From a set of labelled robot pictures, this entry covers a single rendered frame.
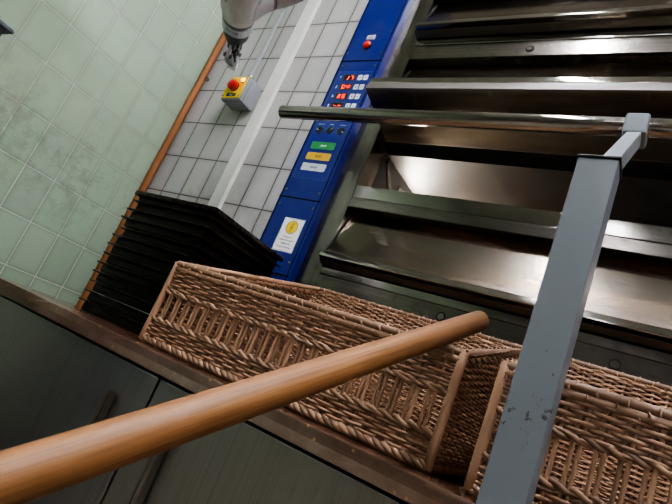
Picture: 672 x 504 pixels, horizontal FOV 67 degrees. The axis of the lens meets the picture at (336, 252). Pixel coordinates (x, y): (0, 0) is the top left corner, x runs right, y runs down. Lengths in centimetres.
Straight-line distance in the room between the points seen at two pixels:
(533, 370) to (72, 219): 165
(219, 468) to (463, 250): 79
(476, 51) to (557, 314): 117
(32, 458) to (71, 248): 164
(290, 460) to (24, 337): 64
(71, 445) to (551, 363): 40
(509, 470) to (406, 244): 88
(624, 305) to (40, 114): 168
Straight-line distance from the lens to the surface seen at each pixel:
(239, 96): 187
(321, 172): 151
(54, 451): 33
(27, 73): 185
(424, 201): 135
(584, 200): 58
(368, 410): 68
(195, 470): 75
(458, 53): 163
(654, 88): 124
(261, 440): 69
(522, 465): 51
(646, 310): 116
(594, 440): 61
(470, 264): 124
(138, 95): 204
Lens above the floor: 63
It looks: 14 degrees up
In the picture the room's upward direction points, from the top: 22 degrees clockwise
